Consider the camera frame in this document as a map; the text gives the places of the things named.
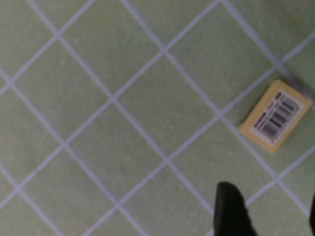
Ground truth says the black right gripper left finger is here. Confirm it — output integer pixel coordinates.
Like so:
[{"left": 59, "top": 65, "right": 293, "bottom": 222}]
[{"left": 213, "top": 181, "right": 258, "bottom": 236}]

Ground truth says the yellow eraser with barcode label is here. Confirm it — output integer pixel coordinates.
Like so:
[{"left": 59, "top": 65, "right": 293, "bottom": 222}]
[{"left": 238, "top": 79, "right": 313, "bottom": 154}]

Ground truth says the green grid cutting mat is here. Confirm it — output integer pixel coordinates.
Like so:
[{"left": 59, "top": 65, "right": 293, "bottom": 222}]
[{"left": 0, "top": 0, "right": 315, "bottom": 236}]

